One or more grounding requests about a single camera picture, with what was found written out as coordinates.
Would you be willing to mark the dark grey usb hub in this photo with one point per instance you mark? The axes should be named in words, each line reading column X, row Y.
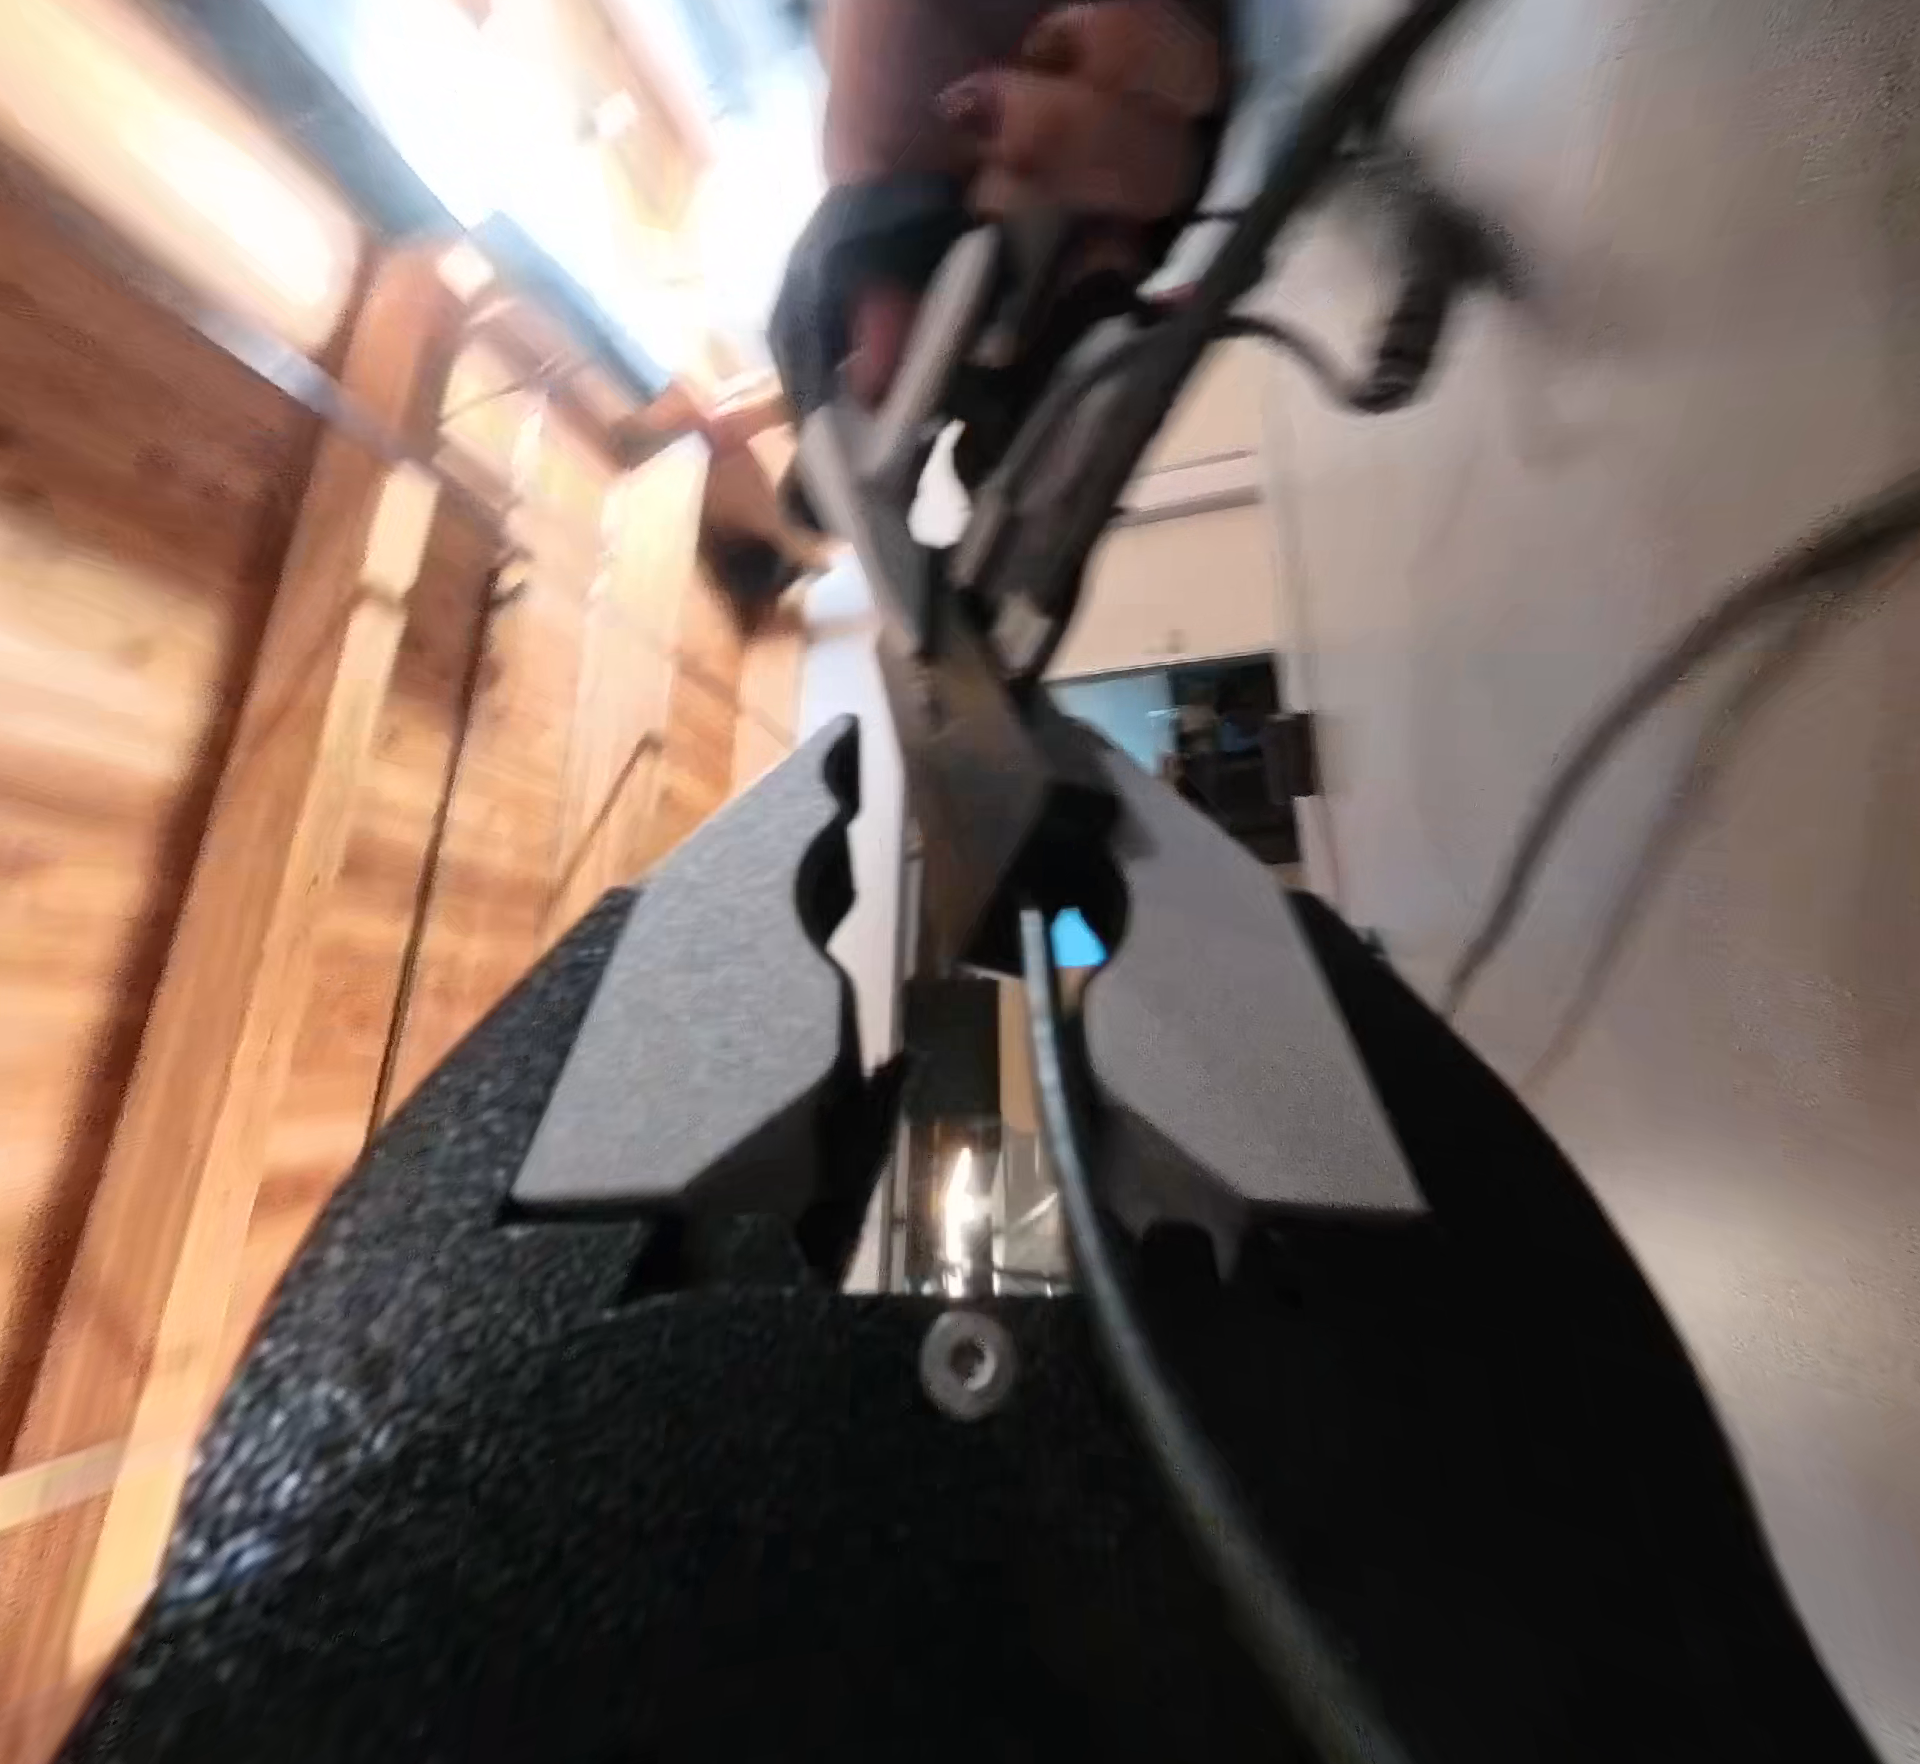
column 960, row 743

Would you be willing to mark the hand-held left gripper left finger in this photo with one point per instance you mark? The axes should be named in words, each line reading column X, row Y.
column 707, row 999

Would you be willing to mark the black wall box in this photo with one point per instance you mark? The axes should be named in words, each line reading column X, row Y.
column 1292, row 755

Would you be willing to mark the person's right forearm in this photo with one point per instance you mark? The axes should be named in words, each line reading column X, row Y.
column 900, row 26

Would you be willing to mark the glass window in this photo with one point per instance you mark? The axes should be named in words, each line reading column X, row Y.
column 1167, row 729

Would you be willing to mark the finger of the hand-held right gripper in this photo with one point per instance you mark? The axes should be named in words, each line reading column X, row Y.
column 933, row 331
column 1066, row 442

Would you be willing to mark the person's right hand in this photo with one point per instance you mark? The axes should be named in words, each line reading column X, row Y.
column 1095, row 100

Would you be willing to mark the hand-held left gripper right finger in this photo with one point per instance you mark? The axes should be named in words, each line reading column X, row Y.
column 1254, row 1059

